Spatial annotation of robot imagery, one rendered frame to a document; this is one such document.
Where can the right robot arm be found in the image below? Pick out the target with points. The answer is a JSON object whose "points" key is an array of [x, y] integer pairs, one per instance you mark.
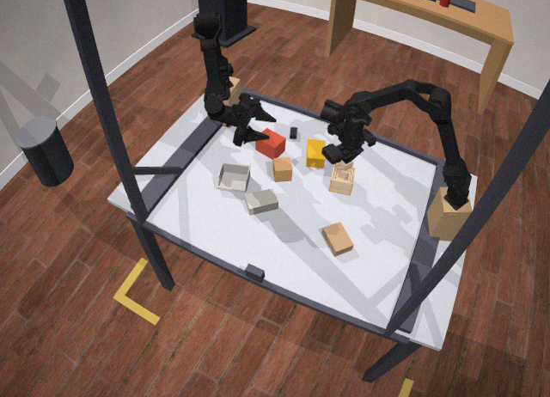
{"points": [[438, 106]]}

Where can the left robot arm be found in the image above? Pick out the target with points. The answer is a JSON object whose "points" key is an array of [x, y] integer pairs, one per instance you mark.
{"points": [[208, 25]]}

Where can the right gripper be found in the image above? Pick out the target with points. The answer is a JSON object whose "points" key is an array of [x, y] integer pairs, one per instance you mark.
{"points": [[349, 149]]}

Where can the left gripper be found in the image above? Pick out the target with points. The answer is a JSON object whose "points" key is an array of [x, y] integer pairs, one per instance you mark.
{"points": [[249, 135]]}

